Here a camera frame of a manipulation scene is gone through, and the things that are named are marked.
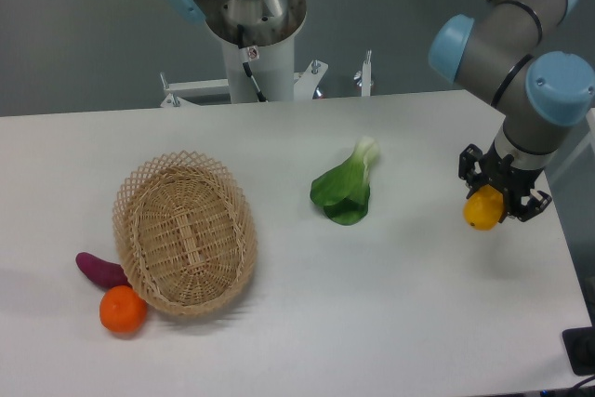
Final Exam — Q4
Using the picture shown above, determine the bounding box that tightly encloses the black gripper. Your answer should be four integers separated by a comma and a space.
458, 144, 552, 222

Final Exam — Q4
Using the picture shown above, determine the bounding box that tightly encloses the yellow mango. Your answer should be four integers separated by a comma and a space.
463, 185, 505, 231

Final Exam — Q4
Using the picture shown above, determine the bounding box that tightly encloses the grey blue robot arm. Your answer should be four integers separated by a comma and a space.
168, 0, 594, 227

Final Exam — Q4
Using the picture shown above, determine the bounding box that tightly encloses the woven wicker basket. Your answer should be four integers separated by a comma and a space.
112, 151, 258, 317

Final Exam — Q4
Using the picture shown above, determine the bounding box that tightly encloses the green bok choy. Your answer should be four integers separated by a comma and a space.
310, 137, 380, 226

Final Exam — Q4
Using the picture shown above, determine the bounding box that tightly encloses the black device at table edge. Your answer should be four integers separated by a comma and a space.
562, 326, 594, 377

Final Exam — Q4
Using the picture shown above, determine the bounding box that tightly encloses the orange tangerine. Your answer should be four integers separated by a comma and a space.
99, 285, 148, 334

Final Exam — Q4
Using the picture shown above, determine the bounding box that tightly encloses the purple sweet potato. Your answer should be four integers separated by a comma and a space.
75, 252, 129, 289

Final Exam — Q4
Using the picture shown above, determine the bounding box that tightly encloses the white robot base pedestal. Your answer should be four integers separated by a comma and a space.
220, 37, 295, 104

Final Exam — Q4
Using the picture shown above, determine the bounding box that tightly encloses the black cable on pedestal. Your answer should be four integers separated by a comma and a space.
236, 24, 270, 103

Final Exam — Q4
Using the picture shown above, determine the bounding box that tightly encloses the white metal mounting frame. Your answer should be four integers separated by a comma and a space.
158, 49, 376, 108

